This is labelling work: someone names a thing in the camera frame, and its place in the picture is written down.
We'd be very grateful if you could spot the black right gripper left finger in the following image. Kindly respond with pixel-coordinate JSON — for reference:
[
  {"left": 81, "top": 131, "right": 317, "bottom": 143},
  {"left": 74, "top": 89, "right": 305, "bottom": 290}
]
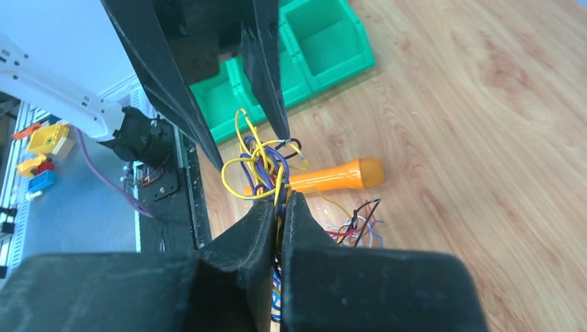
[{"left": 1, "top": 199, "right": 276, "bottom": 331}]

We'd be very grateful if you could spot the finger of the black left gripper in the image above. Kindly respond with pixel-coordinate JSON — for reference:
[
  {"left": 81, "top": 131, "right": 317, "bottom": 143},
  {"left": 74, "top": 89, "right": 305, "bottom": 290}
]
[
  {"left": 101, "top": 0, "right": 224, "bottom": 170},
  {"left": 242, "top": 0, "right": 290, "bottom": 139}
]

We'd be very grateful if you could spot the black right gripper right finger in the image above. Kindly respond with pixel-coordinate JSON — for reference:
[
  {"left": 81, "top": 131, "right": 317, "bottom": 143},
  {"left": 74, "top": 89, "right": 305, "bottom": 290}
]
[{"left": 280, "top": 193, "right": 488, "bottom": 331}]

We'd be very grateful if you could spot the colourful wire bundle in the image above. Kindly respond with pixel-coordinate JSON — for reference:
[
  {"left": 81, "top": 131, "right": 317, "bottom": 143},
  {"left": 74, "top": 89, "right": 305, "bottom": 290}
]
[{"left": 221, "top": 108, "right": 384, "bottom": 324}]

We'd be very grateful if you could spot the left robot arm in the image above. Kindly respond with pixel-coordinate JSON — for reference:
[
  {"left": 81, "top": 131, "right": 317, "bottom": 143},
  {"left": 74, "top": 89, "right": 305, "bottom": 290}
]
[{"left": 1, "top": 1, "right": 290, "bottom": 169}]

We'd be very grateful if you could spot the green plastic compartment bin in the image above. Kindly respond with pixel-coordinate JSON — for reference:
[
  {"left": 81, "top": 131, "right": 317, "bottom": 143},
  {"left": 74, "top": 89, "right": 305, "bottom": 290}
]
[{"left": 190, "top": 0, "right": 375, "bottom": 143}]

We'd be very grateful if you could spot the orange toy microphone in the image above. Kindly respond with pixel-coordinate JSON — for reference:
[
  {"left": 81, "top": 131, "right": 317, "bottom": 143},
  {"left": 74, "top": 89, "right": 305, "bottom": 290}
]
[{"left": 243, "top": 158, "right": 385, "bottom": 198}]

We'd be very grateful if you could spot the pile of toy bricks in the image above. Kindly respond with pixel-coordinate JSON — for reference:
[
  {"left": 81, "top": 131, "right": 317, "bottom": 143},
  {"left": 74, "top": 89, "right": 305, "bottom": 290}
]
[{"left": 12, "top": 120, "right": 75, "bottom": 201}]

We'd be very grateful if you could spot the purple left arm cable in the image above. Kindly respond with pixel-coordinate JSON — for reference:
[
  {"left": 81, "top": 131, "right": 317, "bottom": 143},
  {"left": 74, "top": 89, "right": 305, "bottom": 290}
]
[{"left": 73, "top": 128, "right": 157, "bottom": 219}]

